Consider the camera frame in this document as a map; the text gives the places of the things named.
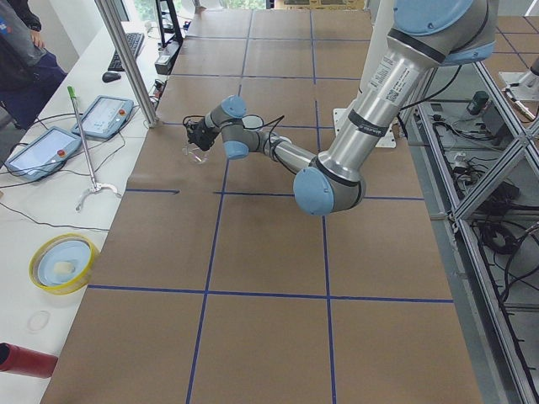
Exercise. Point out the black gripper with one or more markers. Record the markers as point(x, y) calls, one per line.
point(204, 134)

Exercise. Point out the clear plastic funnel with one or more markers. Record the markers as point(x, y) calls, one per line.
point(195, 154)

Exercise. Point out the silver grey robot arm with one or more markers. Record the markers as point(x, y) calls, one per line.
point(424, 35)

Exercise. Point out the white enamel mug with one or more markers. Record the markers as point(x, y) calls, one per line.
point(252, 122)

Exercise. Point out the far blue teach pendant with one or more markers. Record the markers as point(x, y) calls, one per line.
point(105, 116)

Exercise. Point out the blue teach pendant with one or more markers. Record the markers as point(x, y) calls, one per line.
point(105, 116)
point(44, 155)

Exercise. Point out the black computer mouse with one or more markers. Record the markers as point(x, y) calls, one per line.
point(110, 77)

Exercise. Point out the near blue teach pendant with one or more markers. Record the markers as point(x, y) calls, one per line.
point(44, 155)

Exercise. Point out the person in dark clothes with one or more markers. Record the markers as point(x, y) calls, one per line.
point(30, 74)

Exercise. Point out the light blue plate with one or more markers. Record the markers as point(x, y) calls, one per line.
point(63, 262)

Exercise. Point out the clear round lid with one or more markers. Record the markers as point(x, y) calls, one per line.
point(38, 321)

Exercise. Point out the red cylinder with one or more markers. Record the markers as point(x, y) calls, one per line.
point(23, 361)

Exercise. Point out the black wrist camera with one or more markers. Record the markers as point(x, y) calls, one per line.
point(191, 122)

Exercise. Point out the green handled reach grabber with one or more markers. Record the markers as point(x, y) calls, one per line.
point(95, 187)

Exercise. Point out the aluminium frame post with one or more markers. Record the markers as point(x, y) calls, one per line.
point(114, 26)

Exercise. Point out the aluminium side frame rail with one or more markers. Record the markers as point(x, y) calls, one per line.
point(475, 146)

